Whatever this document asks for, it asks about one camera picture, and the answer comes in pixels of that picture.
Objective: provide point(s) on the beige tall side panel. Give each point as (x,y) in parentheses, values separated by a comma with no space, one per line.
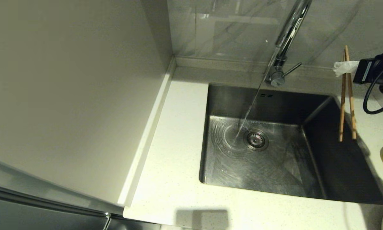
(67,80)

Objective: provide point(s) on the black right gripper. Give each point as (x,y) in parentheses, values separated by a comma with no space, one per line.
(370,70)

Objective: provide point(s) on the chrome kitchen faucet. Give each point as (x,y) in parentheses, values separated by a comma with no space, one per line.
(290,28)

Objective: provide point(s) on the grey stainless appliance door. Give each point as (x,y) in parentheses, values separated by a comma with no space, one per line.
(35,217)

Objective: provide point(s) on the round metal drain strainer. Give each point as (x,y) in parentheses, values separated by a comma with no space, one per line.
(256,139)

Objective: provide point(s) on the stainless steel sink basin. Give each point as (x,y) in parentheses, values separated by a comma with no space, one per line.
(274,166)

